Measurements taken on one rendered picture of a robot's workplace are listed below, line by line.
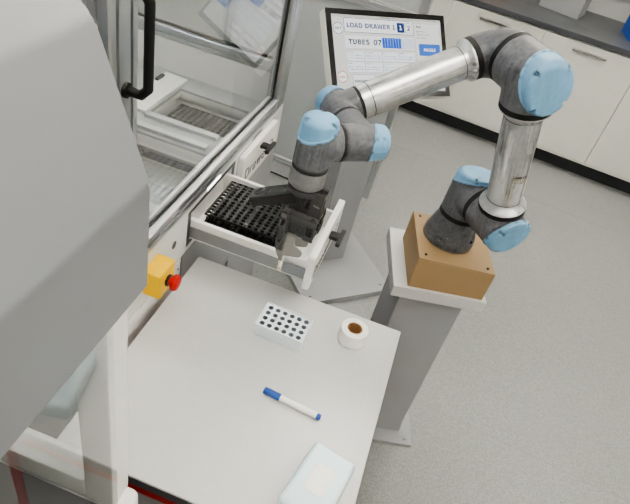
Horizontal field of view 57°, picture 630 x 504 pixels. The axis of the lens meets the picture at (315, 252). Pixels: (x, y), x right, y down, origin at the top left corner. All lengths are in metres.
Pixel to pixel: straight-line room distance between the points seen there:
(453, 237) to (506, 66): 0.55
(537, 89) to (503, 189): 0.29
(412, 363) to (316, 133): 1.08
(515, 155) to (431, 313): 0.62
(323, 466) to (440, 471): 1.13
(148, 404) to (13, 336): 0.84
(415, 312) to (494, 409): 0.87
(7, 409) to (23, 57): 0.26
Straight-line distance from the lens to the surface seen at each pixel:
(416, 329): 1.86
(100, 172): 0.51
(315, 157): 1.12
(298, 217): 1.21
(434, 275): 1.66
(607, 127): 4.40
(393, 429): 2.28
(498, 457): 2.43
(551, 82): 1.29
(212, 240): 1.51
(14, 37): 0.47
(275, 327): 1.41
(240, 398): 1.31
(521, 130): 1.36
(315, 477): 1.19
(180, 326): 1.42
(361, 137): 1.16
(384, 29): 2.29
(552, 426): 2.65
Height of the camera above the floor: 1.83
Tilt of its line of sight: 39 degrees down
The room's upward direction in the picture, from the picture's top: 15 degrees clockwise
